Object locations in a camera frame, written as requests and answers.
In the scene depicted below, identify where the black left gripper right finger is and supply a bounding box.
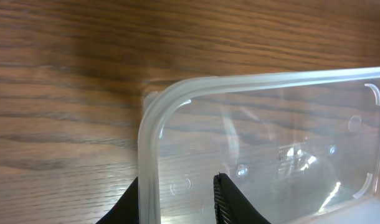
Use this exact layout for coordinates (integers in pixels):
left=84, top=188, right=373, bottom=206
left=213, top=173, right=270, bottom=224

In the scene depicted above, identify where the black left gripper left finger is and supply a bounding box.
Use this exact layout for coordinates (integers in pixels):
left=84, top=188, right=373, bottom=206
left=97, top=178, right=139, bottom=224

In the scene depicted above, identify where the clear plastic container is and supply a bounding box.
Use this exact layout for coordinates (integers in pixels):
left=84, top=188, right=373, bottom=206
left=138, top=67, right=380, bottom=223

